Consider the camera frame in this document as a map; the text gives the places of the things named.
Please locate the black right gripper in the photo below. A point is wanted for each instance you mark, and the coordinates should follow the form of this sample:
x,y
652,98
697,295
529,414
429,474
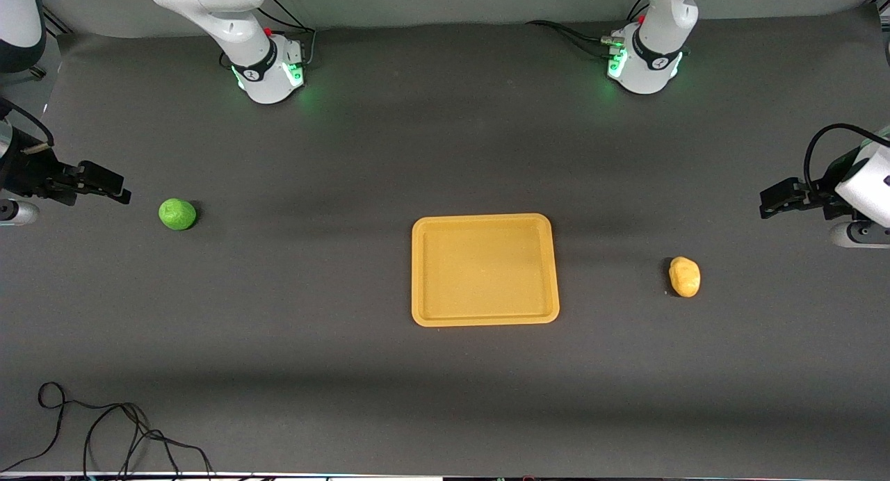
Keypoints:
x,y
31,172

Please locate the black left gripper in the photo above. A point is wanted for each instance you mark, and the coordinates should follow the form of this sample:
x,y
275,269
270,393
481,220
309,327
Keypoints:
x,y
819,194

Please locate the yellow potato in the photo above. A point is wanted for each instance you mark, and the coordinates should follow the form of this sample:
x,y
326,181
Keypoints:
x,y
685,276

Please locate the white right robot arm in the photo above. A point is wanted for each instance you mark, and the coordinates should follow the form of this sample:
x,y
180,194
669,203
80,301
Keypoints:
x,y
233,22

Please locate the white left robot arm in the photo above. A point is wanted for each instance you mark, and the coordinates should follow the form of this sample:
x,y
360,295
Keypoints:
x,y
660,29

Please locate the yellow plastic tray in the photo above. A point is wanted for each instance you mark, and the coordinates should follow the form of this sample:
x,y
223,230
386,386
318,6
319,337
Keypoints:
x,y
484,270

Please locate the dark grey table mat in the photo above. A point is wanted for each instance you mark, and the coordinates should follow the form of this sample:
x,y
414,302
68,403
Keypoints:
x,y
445,397

